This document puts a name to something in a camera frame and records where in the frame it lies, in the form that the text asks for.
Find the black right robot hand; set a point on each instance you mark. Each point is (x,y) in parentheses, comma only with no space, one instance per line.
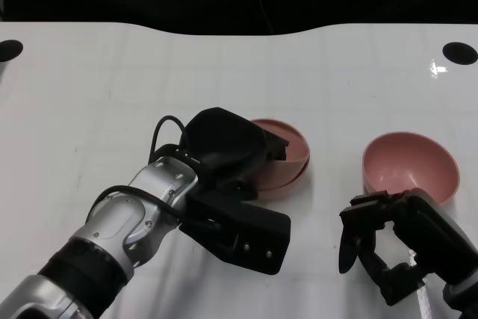
(440,237)

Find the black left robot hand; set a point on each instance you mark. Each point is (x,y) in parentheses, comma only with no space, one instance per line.
(224,139)

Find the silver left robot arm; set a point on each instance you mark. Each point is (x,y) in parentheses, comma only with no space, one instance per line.
(112,229)

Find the black round table grommet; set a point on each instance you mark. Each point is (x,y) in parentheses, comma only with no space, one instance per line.
(8,50)
(460,54)

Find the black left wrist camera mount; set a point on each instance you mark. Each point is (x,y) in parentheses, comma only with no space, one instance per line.
(261,229)

